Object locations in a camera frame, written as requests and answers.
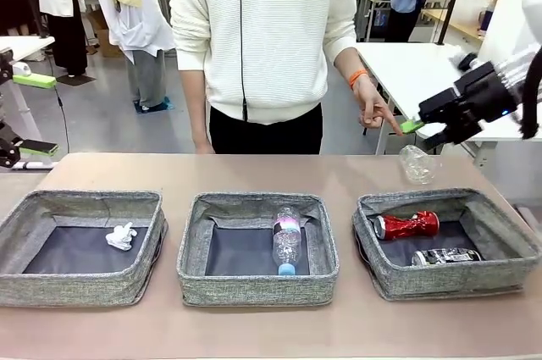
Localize wooden bench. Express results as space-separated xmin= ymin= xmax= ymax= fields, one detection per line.
xmin=423 ymin=8 xmax=486 ymax=44

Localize white plastic bin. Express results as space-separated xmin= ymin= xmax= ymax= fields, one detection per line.
xmin=459 ymin=0 xmax=496 ymax=35

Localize person's left hand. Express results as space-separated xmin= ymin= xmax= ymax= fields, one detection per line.
xmin=352 ymin=75 xmax=404 ymax=137

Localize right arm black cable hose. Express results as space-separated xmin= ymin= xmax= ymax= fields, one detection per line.
xmin=519 ymin=43 xmax=542 ymax=141

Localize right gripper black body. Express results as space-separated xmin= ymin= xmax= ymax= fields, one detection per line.
xmin=418 ymin=61 xmax=509 ymax=147

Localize crushed black soda can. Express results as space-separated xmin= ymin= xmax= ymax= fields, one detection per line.
xmin=411 ymin=247 xmax=484 ymax=267

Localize thin black hanging cable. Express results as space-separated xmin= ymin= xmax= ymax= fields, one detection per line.
xmin=53 ymin=84 xmax=71 ymax=153

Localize person's left forearm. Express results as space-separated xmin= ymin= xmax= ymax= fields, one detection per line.
xmin=332 ymin=45 xmax=366 ymax=81

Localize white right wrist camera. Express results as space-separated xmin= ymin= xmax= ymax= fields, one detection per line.
xmin=449 ymin=49 xmax=482 ymax=74

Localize crushed red soda can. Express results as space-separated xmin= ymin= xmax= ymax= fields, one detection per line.
xmin=373 ymin=210 xmax=440 ymax=242

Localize white tissue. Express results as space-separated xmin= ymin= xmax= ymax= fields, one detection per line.
xmin=104 ymin=222 xmax=139 ymax=252

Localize orange wrist band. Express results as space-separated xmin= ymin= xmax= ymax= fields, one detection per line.
xmin=349 ymin=69 xmax=368 ymax=91

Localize person's black trousers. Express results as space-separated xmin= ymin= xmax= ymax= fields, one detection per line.
xmin=208 ymin=102 xmax=324 ymax=155

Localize grey fabric basket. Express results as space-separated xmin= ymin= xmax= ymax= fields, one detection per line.
xmin=351 ymin=188 xmax=542 ymax=302
xmin=176 ymin=191 xmax=341 ymax=307
xmin=0 ymin=189 xmax=169 ymax=308

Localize brown cardboard box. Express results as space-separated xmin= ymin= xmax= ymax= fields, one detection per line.
xmin=86 ymin=8 xmax=124 ymax=58

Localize small white background table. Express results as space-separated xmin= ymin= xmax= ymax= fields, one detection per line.
xmin=0 ymin=36 xmax=58 ymax=170

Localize clear plastic bottle blue cap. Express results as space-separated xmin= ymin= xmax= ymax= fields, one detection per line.
xmin=272 ymin=204 xmax=309 ymax=276

